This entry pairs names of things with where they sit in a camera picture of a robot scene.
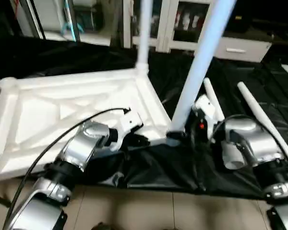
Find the white plastic table leg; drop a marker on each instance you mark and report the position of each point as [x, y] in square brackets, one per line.
[212, 95]
[256, 107]
[144, 36]
[201, 60]

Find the white plastic table top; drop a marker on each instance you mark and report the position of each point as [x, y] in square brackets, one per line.
[50, 107]

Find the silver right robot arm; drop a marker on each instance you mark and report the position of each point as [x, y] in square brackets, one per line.
[259, 143]

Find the black mat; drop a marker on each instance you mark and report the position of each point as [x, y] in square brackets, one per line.
[163, 167]

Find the white drawer unit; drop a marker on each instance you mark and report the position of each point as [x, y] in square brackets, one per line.
[244, 50]

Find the white glass-door cabinet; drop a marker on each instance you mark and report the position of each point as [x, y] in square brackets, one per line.
[168, 36]

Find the black box with orange label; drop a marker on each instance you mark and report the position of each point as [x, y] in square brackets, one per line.
[242, 24]

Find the black TV stand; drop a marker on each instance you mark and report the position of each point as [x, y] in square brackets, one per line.
[278, 31]

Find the light blue plastic stand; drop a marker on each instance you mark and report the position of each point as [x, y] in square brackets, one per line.
[70, 24]

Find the black metal workbench leg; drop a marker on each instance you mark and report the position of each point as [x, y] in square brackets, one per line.
[0, 198]

